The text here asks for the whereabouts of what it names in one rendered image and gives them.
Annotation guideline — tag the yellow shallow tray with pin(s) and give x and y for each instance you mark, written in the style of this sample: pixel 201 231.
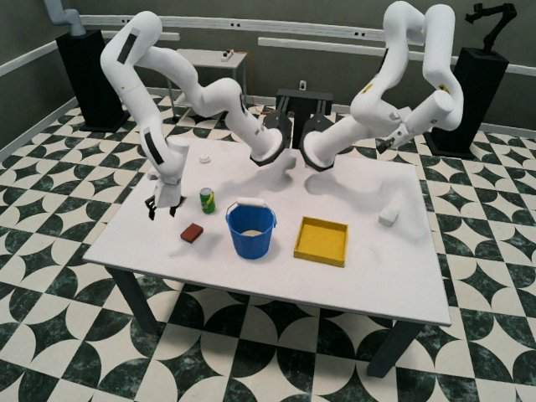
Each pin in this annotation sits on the yellow shallow tray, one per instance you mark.
pixel 318 239

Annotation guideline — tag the green drink can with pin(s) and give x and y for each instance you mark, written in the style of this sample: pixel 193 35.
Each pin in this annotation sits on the green drink can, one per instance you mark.
pixel 207 200

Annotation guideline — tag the reddish-brown rectangular block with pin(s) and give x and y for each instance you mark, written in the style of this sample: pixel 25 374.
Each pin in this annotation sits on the reddish-brown rectangular block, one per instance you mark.
pixel 191 233

